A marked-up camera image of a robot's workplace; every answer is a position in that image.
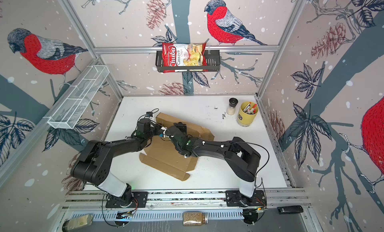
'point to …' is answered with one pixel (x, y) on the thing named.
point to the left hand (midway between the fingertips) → (159, 123)
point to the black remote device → (289, 209)
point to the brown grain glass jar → (194, 218)
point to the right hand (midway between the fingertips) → (179, 124)
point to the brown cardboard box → (162, 154)
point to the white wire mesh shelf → (66, 116)
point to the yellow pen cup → (246, 114)
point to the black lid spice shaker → (233, 103)
